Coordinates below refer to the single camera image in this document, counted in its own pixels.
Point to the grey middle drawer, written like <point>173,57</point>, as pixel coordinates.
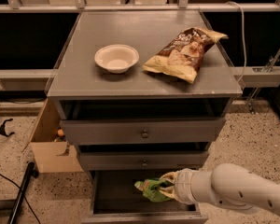
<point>141,160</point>

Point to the grey drawer cabinet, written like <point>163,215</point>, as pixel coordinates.
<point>81,90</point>

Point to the orange ball in box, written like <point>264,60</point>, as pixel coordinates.
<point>60,133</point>

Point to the grey top drawer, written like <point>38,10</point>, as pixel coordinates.
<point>139,131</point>

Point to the brown yellow chip bag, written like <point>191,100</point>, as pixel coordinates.
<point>183,56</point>

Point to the grey bottom drawer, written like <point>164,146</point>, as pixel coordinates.
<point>115,200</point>

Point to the black clamp on floor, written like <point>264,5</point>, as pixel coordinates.
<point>3,129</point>

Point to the green rice chip bag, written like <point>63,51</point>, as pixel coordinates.
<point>150,189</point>

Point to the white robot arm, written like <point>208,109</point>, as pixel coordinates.
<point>228,186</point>

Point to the black floor pole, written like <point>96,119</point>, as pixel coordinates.
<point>29,172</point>

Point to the cardboard box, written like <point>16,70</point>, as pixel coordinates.
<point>52,155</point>

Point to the grey drawer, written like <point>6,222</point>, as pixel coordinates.
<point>141,160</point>
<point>115,200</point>
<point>139,131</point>

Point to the white paper bowl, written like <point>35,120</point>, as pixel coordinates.
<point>116,58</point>

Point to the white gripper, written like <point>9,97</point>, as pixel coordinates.
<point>182,185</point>

